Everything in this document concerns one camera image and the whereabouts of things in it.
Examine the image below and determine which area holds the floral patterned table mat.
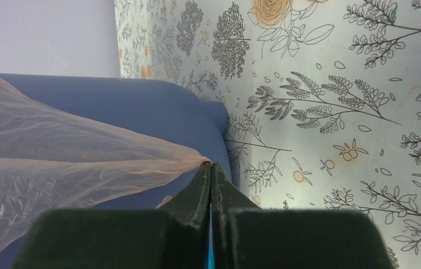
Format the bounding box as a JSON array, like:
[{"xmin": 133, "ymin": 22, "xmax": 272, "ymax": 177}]
[{"xmin": 114, "ymin": 1, "xmax": 421, "ymax": 268}]

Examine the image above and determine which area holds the pink plastic trash bag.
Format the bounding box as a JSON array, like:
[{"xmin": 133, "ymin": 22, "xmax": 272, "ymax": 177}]
[{"xmin": 0, "ymin": 78, "xmax": 207, "ymax": 252}]

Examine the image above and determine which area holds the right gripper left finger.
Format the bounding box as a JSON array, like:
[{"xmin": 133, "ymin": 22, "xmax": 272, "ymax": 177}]
[{"xmin": 13, "ymin": 163, "xmax": 211, "ymax": 268}]

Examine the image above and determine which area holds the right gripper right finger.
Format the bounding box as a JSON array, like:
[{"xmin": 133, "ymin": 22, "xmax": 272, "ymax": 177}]
[{"xmin": 210, "ymin": 163, "xmax": 392, "ymax": 269}]

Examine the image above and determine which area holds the blue plastic trash bin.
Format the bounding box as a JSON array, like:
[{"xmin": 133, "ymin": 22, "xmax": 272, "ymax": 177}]
[{"xmin": 0, "ymin": 74, "xmax": 230, "ymax": 268}]

